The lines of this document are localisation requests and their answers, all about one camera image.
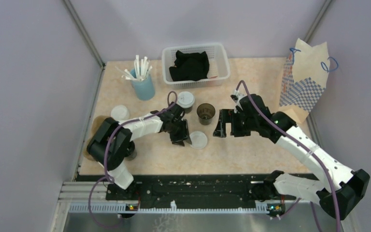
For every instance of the black paper cup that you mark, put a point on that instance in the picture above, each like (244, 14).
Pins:
(131, 151)

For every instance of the dark printed coffee cup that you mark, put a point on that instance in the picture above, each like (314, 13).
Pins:
(206, 113)
(188, 110)

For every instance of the checkered paper takeout bag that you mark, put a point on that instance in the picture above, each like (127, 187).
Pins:
(303, 79)

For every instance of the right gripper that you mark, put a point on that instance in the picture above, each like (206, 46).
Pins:
(228, 116)

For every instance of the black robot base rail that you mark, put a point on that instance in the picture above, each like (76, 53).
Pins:
(174, 194)

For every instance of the brown cardboard cup carrier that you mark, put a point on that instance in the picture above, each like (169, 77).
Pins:
(95, 126)

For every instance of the blue straw holder cup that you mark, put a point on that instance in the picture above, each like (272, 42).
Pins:
(144, 90)

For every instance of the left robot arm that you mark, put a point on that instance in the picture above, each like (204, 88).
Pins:
(114, 140)

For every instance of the white plastic basket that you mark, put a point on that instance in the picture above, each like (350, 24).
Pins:
(219, 66)

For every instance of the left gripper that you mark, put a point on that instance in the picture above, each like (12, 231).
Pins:
(184, 135)

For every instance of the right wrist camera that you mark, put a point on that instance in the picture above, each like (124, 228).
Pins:
(236, 96)

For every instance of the white lid stack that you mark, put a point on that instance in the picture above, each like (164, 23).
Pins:
(120, 112)

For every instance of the black cloth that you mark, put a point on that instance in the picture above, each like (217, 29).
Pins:
(190, 67)

